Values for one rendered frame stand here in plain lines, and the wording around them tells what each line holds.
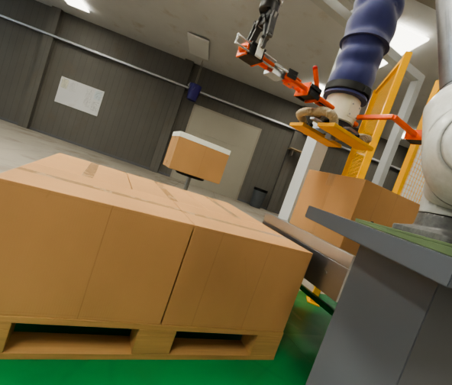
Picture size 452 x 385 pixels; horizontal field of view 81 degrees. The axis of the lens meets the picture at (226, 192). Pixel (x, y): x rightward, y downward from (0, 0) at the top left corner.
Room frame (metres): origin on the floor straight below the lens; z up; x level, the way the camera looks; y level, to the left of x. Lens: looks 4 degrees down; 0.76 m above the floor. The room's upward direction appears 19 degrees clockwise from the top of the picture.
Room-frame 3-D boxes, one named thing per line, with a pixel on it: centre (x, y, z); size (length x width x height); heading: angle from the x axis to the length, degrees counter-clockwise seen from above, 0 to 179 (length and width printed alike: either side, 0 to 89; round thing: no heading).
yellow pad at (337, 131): (1.33, -0.47, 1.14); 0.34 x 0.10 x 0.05; 123
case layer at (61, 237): (1.40, 0.28, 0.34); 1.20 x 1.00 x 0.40; 115
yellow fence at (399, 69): (2.50, -1.05, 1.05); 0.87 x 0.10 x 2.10; 167
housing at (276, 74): (1.16, -0.03, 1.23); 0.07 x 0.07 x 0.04; 33
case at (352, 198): (1.56, -0.78, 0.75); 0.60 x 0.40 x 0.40; 116
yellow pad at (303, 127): (1.49, -0.37, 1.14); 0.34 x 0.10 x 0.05; 123
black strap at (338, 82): (1.40, -0.42, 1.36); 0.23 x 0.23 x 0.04
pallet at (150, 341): (1.40, 0.28, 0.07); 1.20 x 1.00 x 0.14; 115
